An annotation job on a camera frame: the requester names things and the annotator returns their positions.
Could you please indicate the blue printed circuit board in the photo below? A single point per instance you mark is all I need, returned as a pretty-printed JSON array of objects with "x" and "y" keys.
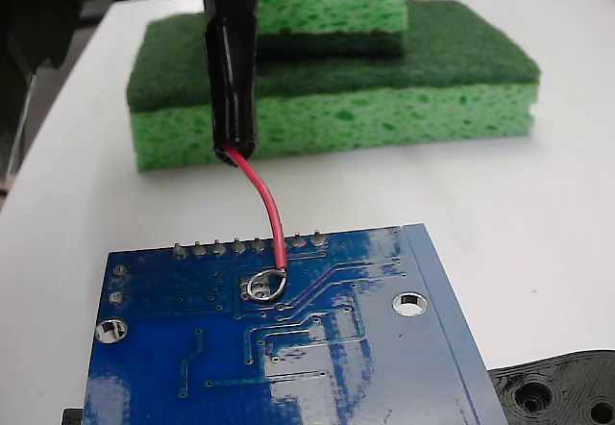
[{"x": 298, "y": 372}]

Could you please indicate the small green scrub sponge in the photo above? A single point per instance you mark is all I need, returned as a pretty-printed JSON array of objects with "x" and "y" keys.
[{"x": 331, "y": 7}]

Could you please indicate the large green scrub sponge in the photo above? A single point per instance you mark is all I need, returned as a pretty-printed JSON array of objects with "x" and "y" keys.
[{"x": 365, "y": 112}]

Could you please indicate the black plastic holder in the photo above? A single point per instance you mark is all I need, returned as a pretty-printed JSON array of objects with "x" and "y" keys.
[{"x": 552, "y": 386}]

